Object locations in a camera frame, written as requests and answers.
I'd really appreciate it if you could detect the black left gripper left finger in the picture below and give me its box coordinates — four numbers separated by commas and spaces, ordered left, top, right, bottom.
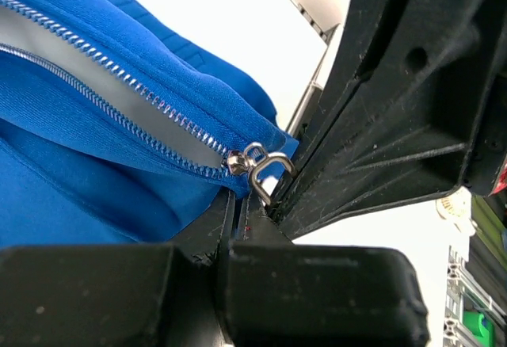
1, 191, 235, 346

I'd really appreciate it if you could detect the green plastic object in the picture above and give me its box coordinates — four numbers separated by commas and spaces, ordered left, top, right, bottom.
463, 311, 495, 347

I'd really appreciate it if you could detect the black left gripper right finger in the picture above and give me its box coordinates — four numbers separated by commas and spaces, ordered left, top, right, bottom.
227, 194, 429, 346

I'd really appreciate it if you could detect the beige round knob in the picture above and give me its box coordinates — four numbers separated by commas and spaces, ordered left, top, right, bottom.
436, 188, 477, 237

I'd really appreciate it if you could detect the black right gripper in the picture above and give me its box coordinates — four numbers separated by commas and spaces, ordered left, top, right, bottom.
269, 0, 506, 238

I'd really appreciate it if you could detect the blue zip jacket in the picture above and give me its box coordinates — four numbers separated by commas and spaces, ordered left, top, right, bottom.
1, 0, 298, 247

